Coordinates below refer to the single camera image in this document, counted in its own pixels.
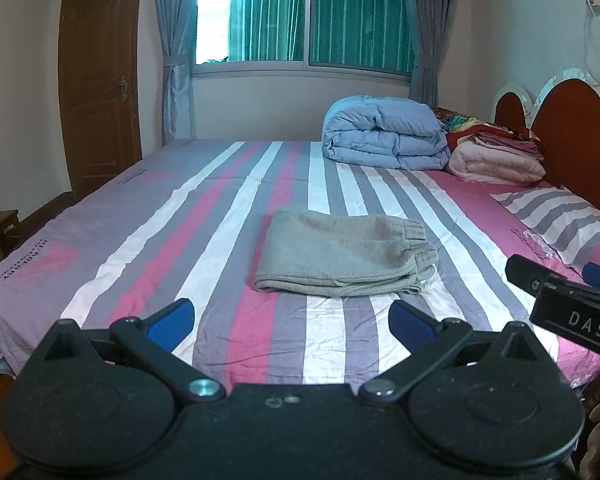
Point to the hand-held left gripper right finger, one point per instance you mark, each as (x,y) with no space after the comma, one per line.
(411,321)

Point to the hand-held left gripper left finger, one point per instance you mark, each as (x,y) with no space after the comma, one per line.
(170,324)

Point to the grey fleece pants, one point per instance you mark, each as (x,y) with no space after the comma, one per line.
(340,255)

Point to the striped pillow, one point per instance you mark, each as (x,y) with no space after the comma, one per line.
(565,225)

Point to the striped bed sheet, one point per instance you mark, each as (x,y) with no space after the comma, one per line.
(180,240)

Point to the folded pink blanket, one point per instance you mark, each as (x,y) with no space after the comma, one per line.
(495,167)

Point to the folded red blanket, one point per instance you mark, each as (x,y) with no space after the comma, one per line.
(505,144)

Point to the red wooden headboard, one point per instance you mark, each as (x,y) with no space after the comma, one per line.
(575,130)

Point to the folded blue quilt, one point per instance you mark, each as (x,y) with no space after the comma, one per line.
(380,132)

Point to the brown wooden door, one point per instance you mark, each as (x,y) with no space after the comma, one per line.
(97,85)

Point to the grey curtain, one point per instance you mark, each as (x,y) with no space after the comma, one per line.
(427,35)
(175,50)

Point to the sliding glass window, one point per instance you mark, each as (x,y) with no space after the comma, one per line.
(300,15)

